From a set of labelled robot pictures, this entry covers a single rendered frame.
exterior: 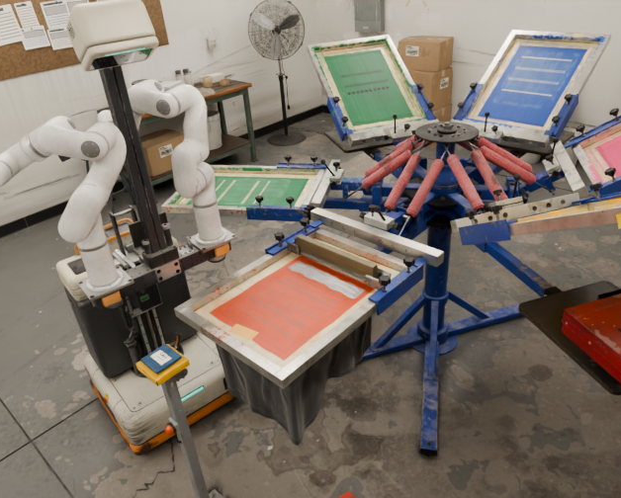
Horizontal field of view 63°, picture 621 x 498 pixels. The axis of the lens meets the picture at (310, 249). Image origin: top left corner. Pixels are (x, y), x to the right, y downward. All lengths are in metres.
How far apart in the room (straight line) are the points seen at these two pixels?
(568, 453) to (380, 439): 0.87
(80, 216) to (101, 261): 0.23
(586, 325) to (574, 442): 1.24
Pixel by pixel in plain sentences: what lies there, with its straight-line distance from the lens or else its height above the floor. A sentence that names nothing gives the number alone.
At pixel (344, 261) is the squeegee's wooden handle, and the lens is 2.02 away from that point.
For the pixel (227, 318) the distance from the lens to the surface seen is 1.93.
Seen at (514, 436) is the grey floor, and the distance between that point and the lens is 2.82.
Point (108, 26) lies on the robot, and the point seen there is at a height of 1.97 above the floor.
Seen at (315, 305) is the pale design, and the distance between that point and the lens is 1.92.
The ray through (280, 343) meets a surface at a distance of 1.78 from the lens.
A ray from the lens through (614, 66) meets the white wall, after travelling 5.71.
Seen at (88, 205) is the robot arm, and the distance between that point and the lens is 1.69.
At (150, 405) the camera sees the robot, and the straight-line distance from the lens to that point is 2.66.
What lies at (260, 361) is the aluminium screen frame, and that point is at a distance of 1.67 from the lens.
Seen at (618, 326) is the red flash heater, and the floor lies 1.10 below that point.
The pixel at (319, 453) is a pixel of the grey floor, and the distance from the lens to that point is 2.66.
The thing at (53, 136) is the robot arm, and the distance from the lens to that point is 1.65.
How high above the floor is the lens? 2.13
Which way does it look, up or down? 31 degrees down
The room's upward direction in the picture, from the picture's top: 5 degrees counter-clockwise
